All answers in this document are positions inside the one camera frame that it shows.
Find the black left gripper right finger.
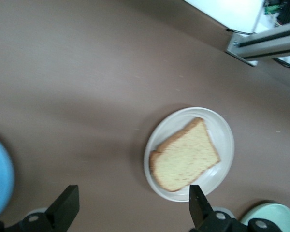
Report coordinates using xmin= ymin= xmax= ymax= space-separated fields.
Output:
xmin=188 ymin=184 xmax=283 ymax=232

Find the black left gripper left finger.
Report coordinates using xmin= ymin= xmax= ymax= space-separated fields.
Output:
xmin=0 ymin=185 xmax=80 ymax=232

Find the toasted bread slice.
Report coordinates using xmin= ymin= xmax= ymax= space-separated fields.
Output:
xmin=149 ymin=117 xmax=221 ymax=193

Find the blue plate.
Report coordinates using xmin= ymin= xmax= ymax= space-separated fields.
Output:
xmin=0 ymin=131 xmax=15 ymax=222

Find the green plate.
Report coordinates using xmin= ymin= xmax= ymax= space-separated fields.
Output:
xmin=240 ymin=202 xmax=290 ymax=232

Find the beige plate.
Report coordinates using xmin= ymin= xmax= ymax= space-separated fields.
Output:
xmin=144 ymin=107 xmax=235 ymax=203

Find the white panel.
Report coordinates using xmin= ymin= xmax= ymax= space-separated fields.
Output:
xmin=183 ymin=0 xmax=265 ymax=34

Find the aluminium post profile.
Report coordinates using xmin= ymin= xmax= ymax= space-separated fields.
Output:
xmin=226 ymin=20 xmax=290 ymax=66

